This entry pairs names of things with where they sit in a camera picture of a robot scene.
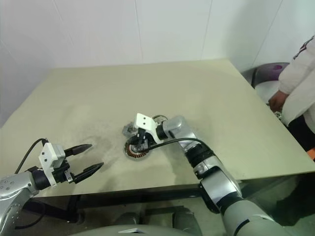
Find round motor housing copper windings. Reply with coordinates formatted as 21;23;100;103
122;137;153;161

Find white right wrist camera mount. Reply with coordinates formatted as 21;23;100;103
134;113;163;144

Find person's bare hand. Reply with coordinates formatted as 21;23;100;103
268;91;287;110

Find person in white jacket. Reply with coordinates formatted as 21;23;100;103
278;35;315;152

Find grey round motor lid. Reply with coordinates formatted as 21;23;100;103
122;123;138;136

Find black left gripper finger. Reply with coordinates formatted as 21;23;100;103
64;144;94;157
73;162;104;185

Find silver spoked rotor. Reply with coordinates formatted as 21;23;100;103
153;114;169;124

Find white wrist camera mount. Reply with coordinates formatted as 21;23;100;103
134;113;163;144
38;142;66;187

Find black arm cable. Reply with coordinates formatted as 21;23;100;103
14;138;49;175
147;137;212;151

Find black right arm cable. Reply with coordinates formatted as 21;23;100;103
147;137;212;151

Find dark grey folding chair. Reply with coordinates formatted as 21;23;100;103
241;62;290;104

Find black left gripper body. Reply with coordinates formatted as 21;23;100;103
52;158;76;184

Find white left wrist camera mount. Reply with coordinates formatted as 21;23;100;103
38;142;66;187

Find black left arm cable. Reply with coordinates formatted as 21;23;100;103
14;138;49;175

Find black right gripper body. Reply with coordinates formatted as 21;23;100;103
136;127;155;144

